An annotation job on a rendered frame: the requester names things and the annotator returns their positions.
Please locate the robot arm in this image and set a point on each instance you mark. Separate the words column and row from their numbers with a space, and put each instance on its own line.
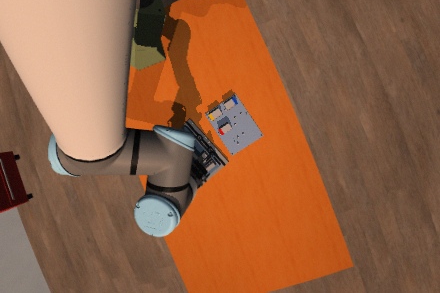
column 73, row 57

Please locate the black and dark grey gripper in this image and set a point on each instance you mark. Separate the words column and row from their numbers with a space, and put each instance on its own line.
column 198, row 167

